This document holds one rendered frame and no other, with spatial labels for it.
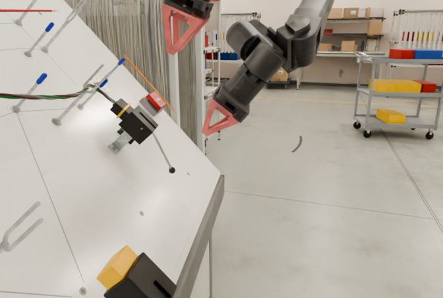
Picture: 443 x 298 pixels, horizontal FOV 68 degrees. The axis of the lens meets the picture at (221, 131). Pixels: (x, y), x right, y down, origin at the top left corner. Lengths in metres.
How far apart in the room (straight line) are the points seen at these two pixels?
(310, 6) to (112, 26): 0.98
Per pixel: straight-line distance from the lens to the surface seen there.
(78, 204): 0.55
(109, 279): 0.42
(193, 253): 0.68
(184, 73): 1.75
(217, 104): 0.60
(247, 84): 0.58
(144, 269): 0.42
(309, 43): 0.61
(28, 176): 0.54
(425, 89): 4.69
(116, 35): 1.51
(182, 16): 0.56
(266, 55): 0.58
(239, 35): 0.63
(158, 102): 0.90
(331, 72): 8.78
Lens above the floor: 1.27
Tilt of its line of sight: 17 degrees down
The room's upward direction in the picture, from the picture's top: straight up
